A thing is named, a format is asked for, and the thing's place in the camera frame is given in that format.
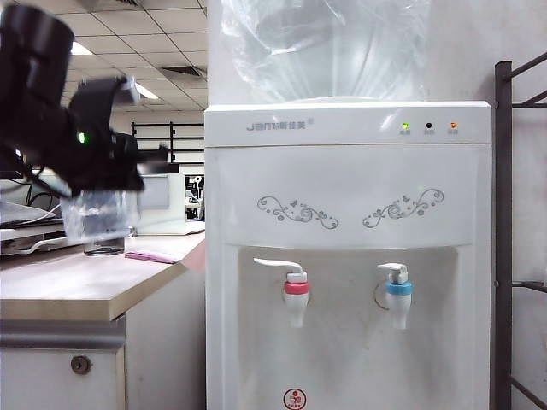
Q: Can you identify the white office partition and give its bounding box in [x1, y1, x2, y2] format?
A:
[136, 173, 206, 236]

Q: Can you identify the ceiling air vent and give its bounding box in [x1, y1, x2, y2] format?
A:
[160, 66, 206, 82]

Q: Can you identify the double ceiling light panel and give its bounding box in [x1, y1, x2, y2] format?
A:
[134, 80, 159, 100]

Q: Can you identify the white floor water dispenser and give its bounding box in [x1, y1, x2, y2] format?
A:
[203, 100, 492, 410]

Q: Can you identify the clear plastic mug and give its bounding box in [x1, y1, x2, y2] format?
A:
[59, 190, 141, 249]

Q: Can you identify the dark metal jug rack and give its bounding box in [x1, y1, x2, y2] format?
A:
[493, 53, 547, 410]

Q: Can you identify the black left camera bracket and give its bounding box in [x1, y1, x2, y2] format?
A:
[68, 76, 129, 132]

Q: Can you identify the white laptop stand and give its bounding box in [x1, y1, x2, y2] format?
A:
[0, 225, 69, 257]

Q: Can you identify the silver laptop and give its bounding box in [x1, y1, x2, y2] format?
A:
[0, 200, 65, 227]

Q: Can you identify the black flat box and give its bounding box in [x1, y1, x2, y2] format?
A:
[138, 163, 179, 175]

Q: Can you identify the grey lidded water bottle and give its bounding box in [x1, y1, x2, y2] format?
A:
[83, 237, 126, 257]

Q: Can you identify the black background shelf rack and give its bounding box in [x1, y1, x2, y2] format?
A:
[130, 120, 205, 164]

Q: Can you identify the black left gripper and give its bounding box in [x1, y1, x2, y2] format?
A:
[91, 132, 145, 194]

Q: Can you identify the inverted bagged water jug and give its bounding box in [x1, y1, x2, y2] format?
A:
[220, 0, 431, 104]

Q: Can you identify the round metal cabinet lock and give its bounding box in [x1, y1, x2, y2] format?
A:
[70, 354, 93, 376]

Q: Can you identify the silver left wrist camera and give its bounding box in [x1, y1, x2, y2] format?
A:
[114, 76, 142, 106]

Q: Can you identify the blue cold water tap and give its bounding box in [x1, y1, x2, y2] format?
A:
[375, 262, 415, 331]

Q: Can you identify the black white printed panel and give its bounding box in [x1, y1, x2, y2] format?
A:
[184, 173, 205, 221]

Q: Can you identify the pink paper booklet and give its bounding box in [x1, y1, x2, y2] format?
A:
[123, 250, 183, 265]

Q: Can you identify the red hot water tap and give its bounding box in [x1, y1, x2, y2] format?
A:
[251, 256, 311, 329]

